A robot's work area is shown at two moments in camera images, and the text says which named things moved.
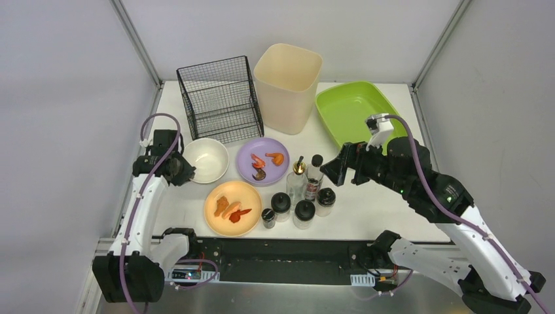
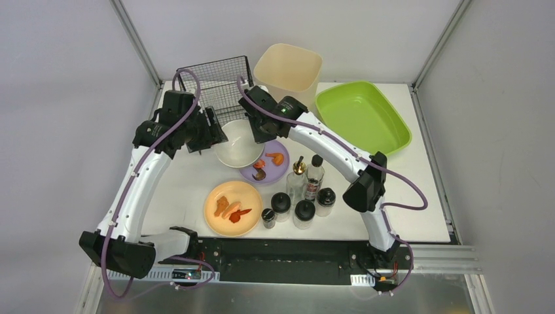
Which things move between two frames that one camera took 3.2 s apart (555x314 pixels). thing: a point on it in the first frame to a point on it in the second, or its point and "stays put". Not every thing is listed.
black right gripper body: x=352 y=163 to x=254 y=120
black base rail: x=286 y=259 stays put
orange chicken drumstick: x=278 y=158 stays put
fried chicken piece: x=222 y=204 stays put
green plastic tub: x=344 y=107 stays put
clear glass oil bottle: x=296 y=182 stays put
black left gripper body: x=182 y=169 to x=207 y=128
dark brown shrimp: x=260 y=174 stays put
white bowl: x=210 y=158 to x=241 y=150
